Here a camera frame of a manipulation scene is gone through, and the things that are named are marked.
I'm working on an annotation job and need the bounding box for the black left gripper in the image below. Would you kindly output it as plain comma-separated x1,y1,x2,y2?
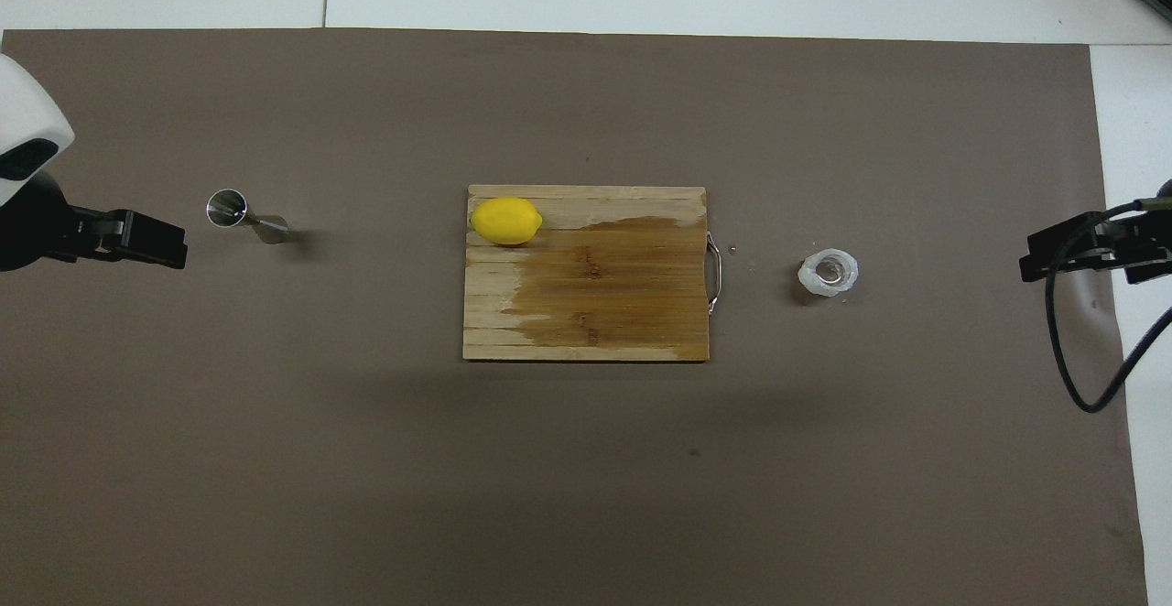
0,171,189,273

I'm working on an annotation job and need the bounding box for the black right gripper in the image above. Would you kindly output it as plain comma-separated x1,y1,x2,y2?
1019,179,1172,285

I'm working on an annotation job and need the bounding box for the steel double jigger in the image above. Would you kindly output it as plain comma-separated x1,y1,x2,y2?
206,189,290,245

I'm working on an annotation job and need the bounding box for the small clear frosted cup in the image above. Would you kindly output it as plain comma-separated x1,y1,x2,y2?
797,247,860,298

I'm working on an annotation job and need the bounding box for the brown paper table mat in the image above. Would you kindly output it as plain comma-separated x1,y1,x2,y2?
0,27,1150,606

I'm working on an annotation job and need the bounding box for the yellow lemon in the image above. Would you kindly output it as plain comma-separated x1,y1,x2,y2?
470,197,544,247

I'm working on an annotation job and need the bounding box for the wooden cutting board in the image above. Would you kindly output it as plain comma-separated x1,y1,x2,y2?
462,185,724,363

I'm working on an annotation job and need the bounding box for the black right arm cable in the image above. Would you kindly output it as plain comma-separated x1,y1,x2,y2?
1046,199,1172,415

